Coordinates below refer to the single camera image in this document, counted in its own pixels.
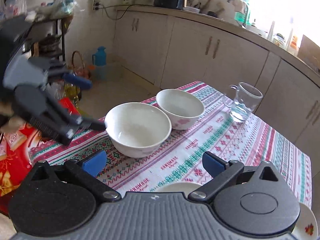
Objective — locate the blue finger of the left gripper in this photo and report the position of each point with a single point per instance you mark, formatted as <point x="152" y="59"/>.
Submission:
<point x="92" y="124"/>
<point x="78" y="81"/>

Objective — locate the white bowl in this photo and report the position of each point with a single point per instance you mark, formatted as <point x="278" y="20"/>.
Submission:
<point x="182" y="108"/>
<point x="137" y="129"/>

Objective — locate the red cardboard box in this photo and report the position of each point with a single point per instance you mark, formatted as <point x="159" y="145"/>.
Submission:
<point x="17" y="151"/>

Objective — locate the kitchen faucet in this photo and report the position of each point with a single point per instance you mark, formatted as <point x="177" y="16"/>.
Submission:
<point x="241" y="10"/>

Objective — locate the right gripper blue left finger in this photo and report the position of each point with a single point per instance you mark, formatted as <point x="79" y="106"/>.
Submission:
<point x="94" y="163"/>

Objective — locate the large fruit plate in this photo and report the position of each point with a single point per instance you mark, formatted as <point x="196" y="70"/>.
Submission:
<point x="185" y="187"/>

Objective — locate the gloved left hand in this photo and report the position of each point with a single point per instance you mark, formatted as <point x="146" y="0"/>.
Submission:
<point x="14" y="123"/>

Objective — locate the oil bottle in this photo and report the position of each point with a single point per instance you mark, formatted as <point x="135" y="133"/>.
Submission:
<point x="73" y="93"/>

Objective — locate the wooden cutting board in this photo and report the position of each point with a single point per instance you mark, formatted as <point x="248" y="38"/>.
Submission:
<point x="309" y="53"/>

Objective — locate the blue thermos jug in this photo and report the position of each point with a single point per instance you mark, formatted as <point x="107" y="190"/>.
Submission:
<point x="99" y="63"/>

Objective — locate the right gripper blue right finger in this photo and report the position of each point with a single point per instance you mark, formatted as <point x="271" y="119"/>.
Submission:
<point x="213" y="164"/>

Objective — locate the patterned tablecloth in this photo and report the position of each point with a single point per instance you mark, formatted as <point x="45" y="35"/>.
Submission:
<point x="179" y="158"/>

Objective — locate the glass mug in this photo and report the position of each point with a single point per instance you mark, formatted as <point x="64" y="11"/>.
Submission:
<point x="246" y="99"/>

